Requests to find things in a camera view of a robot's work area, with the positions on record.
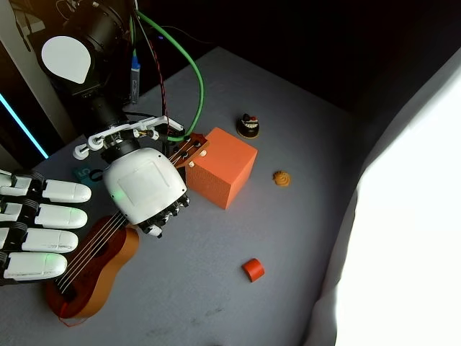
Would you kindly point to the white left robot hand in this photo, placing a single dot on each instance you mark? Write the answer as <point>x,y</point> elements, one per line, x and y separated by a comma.
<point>144,184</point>

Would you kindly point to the brown wooden toy ukulele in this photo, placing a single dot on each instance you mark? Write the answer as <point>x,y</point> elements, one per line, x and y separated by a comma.
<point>108,266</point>

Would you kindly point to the teal number five block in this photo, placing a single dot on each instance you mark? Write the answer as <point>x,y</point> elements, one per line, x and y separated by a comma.
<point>83,173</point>

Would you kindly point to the orange cube box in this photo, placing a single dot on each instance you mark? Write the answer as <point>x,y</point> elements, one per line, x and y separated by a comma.
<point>234,162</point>

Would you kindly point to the blue plug connector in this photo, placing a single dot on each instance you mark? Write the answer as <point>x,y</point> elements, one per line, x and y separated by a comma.
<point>134,77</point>

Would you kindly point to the chocolate cake toy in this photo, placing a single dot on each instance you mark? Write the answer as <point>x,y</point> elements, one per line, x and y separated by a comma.
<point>248,127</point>

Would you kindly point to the cyan light strip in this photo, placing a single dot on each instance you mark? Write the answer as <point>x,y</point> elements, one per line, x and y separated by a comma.
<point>21,125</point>

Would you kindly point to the brown swirl cookie toy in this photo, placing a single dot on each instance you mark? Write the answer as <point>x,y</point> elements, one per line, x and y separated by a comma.
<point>282,178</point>

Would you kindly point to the red half cylinder block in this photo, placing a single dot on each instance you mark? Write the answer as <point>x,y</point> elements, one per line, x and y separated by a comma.
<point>253,270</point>

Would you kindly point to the white column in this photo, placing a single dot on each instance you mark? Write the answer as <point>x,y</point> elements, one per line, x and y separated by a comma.
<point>25,79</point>

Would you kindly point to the white cloth backdrop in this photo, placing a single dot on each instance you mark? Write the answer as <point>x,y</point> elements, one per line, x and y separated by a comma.
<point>414,216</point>

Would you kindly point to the white printed wrist bracket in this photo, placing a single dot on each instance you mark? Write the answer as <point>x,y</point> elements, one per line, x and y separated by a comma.
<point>144,124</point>

